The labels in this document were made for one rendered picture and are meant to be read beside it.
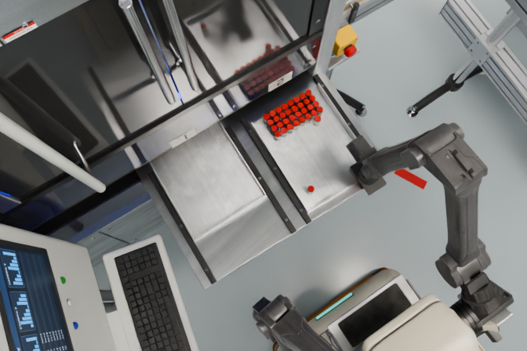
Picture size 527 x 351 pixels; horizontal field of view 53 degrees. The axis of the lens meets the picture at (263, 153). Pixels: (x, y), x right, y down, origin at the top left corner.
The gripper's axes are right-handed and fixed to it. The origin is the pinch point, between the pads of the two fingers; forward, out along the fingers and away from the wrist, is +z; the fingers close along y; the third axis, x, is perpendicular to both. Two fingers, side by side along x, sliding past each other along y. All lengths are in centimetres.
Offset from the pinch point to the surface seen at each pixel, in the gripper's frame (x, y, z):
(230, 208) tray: 39.1, 15.1, 2.2
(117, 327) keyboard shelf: 88, 4, 10
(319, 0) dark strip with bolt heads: -4, 39, -48
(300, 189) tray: 17.3, 8.6, 2.2
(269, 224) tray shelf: 31.6, 4.6, 2.4
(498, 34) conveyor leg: -86, 22, 26
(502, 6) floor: -144, 45, 90
